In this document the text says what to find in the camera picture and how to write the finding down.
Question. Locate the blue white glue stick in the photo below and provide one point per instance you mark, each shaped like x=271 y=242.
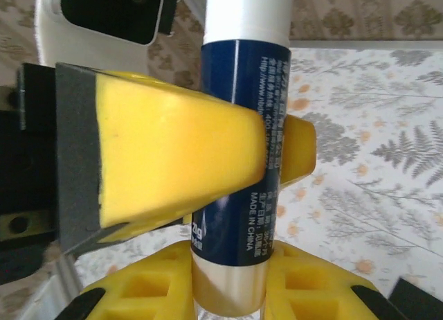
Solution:
x=242 y=84

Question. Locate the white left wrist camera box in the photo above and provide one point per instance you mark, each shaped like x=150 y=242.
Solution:
x=48 y=29

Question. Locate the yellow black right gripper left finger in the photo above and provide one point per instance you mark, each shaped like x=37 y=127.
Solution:
x=145 y=292

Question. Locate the black box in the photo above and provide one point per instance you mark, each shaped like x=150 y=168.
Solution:
x=418 y=295

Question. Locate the aluminium corner post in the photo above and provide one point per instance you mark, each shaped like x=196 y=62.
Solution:
x=192 y=11

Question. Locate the aluminium rear rail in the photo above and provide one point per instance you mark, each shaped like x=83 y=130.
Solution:
x=363 y=44

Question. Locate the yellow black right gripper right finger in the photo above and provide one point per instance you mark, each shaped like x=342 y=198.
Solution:
x=311 y=292

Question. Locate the floral tablecloth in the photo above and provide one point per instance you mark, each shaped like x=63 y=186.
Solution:
x=380 y=160

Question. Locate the aluminium side rail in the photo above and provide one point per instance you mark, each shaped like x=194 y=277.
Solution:
x=59 y=292

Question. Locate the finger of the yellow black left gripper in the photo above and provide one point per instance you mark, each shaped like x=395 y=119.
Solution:
x=301 y=150
x=166 y=153

